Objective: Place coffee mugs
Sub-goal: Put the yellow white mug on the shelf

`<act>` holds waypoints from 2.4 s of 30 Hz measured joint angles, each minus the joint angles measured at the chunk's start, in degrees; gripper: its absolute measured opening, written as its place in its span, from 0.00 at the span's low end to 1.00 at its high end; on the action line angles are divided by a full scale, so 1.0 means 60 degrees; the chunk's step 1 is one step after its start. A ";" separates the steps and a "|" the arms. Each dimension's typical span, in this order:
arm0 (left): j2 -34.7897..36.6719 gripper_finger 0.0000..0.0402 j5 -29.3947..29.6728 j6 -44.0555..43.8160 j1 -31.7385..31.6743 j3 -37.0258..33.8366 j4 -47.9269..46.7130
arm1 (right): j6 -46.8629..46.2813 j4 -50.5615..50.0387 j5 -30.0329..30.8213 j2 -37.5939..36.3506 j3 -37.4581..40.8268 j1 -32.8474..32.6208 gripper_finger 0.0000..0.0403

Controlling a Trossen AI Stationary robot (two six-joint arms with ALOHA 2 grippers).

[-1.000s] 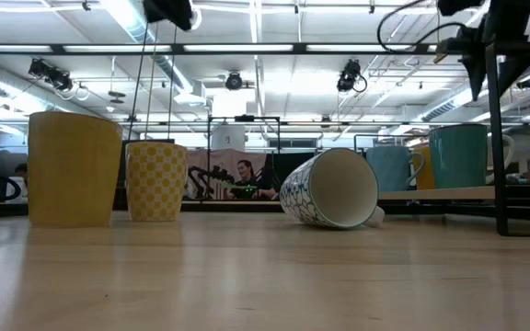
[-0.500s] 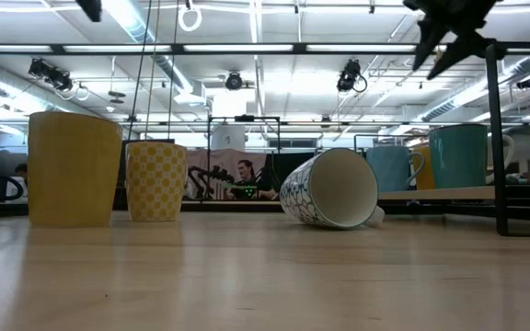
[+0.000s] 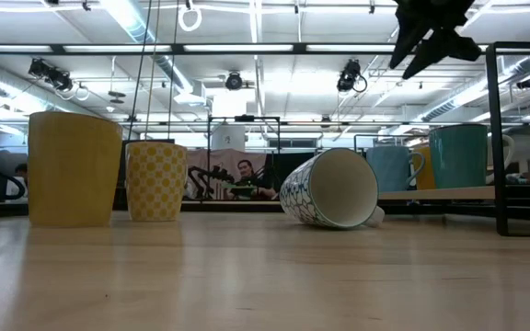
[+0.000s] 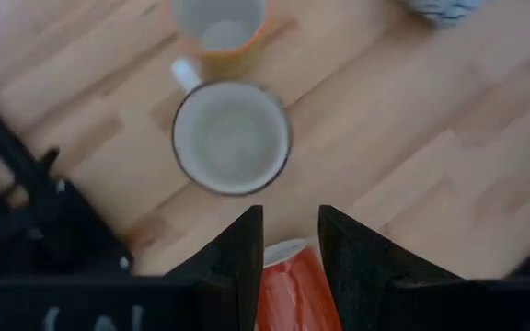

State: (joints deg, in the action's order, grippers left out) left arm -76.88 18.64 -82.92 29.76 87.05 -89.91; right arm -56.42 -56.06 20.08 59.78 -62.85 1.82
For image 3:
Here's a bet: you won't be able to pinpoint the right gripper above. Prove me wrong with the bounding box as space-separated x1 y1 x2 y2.
388 0 481 80

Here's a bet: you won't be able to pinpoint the teal mug white handle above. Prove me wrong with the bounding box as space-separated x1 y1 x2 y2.
429 123 516 190

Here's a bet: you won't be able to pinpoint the light blue mug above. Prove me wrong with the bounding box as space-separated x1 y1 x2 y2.
365 145 427 193

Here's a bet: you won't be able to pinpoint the small yellow mug yellow handle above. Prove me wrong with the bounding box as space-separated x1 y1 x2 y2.
412 145 433 191

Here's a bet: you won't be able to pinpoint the white mug blue mosaic pattern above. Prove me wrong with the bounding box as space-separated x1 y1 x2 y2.
279 147 386 231

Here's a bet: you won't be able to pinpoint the white mug yellow dots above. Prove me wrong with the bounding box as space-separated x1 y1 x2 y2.
124 141 189 223

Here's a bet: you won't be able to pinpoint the large yellow mug white handle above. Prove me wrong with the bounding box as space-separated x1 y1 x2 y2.
27 110 124 228

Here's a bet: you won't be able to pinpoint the white light strip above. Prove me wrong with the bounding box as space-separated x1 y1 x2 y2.
62 44 173 52
183 44 294 52
305 44 395 52
0 44 53 52

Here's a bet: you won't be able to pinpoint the black partition panel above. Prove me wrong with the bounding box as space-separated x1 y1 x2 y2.
264 151 372 202

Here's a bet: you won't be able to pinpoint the person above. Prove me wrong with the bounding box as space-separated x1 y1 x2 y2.
227 159 278 200
6 163 29 203

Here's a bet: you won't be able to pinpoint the pink backdrop curtain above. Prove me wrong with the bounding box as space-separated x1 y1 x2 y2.
186 148 269 199

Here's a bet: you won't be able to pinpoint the black ceiling camera with cable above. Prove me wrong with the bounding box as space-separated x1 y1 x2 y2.
336 58 368 94

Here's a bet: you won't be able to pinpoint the black frame wooden shelf rack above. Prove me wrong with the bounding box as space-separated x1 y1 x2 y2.
377 40 530 238

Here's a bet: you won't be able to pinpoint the black background frame rig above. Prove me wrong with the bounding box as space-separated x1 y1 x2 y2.
207 114 281 202

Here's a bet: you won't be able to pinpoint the white cable ring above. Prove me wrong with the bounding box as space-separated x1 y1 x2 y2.
177 3 203 32

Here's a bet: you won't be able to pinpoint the black table edge rail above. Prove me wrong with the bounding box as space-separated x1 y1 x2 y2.
0 200 530 220

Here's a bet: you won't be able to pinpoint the thin hanging cord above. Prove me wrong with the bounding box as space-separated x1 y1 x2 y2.
144 0 162 140

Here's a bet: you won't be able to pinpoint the silver ceiling duct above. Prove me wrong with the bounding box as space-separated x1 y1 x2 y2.
98 0 197 96

